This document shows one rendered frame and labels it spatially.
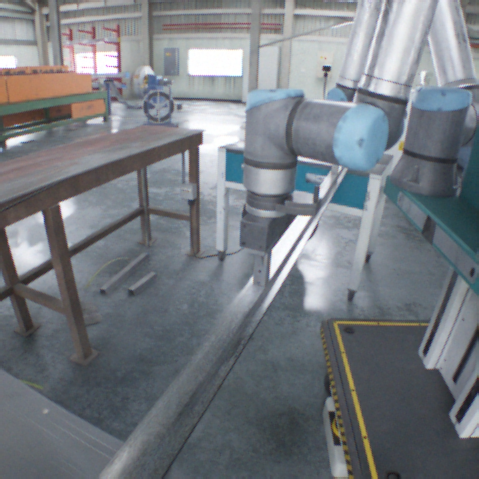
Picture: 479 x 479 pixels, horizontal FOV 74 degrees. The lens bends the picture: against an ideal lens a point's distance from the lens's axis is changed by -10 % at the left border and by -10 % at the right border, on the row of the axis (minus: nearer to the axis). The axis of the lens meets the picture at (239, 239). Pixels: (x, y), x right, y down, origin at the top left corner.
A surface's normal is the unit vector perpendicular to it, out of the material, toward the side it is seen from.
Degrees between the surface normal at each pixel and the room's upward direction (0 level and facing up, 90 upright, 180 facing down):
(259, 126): 89
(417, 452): 0
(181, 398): 0
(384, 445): 0
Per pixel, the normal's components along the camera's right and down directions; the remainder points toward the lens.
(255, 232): -0.39, 0.40
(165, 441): 0.90, -0.04
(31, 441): 0.04, -0.90
